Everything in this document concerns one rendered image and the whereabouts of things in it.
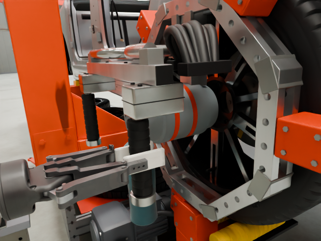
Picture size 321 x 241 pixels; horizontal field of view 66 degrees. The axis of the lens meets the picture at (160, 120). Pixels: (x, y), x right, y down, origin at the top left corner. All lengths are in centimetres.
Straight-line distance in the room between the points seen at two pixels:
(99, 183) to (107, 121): 71
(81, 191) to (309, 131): 33
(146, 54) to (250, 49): 19
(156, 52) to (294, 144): 26
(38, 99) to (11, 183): 63
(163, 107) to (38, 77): 64
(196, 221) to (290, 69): 46
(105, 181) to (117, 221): 65
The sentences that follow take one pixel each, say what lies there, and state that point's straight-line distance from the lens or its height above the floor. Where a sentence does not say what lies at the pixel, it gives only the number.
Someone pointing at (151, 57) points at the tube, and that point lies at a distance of 38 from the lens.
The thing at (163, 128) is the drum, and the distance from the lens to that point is 56.
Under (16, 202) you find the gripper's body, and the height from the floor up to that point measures 83.
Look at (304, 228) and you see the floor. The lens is 174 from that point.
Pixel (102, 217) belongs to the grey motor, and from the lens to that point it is 103.
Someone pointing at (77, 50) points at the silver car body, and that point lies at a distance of 291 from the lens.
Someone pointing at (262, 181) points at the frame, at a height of 76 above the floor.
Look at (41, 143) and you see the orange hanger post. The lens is 99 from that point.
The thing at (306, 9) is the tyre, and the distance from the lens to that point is 53.
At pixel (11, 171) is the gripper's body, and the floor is 86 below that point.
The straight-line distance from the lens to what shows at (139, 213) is 81.
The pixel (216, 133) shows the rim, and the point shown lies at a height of 77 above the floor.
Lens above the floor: 100
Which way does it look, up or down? 15 degrees down
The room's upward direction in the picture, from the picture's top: 3 degrees counter-clockwise
